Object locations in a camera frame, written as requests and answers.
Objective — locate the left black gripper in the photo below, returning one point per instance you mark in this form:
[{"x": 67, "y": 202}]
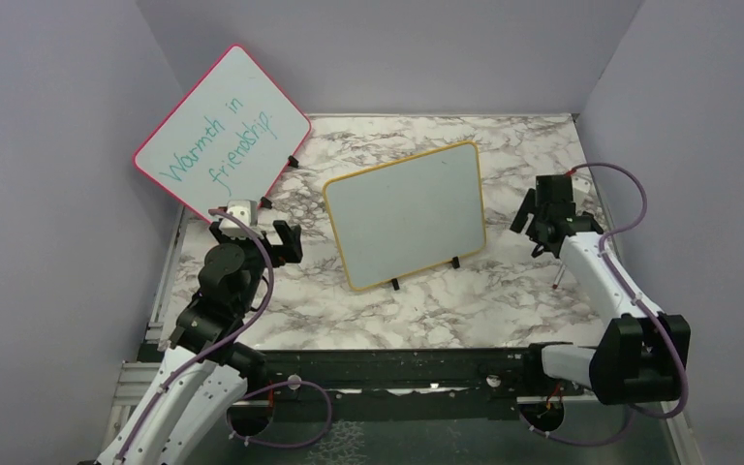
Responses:
[{"x": 291, "y": 238}]

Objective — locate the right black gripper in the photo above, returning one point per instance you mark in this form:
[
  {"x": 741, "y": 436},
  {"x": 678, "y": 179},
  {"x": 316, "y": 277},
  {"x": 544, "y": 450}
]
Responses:
[{"x": 529, "y": 206}]

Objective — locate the white marker pen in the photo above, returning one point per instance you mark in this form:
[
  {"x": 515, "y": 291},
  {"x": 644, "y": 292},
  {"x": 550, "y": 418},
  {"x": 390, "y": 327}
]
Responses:
[{"x": 558, "y": 277}]

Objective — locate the yellow framed whiteboard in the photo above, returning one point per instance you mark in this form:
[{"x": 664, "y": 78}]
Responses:
[{"x": 405, "y": 216}]

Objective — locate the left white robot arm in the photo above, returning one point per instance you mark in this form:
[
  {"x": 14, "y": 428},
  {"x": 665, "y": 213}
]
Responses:
[{"x": 204, "y": 369}]

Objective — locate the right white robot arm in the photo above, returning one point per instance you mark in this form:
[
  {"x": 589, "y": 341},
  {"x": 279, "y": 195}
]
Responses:
[{"x": 642, "y": 354}]

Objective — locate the pink framed whiteboard with writing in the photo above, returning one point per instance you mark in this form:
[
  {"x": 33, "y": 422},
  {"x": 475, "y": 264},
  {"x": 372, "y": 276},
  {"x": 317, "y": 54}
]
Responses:
[{"x": 229, "y": 139}]

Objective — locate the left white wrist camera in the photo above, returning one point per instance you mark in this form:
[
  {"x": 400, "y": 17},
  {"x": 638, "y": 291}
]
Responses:
[{"x": 241, "y": 217}]

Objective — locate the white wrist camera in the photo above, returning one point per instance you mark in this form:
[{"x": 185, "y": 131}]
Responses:
[
  {"x": 581, "y": 190},
  {"x": 241, "y": 217}
]

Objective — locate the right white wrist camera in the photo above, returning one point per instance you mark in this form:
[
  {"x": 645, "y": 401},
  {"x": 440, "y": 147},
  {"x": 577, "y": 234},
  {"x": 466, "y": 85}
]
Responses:
[{"x": 581, "y": 190}]

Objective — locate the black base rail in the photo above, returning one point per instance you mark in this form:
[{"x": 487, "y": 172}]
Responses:
[{"x": 289, "y": 386}]

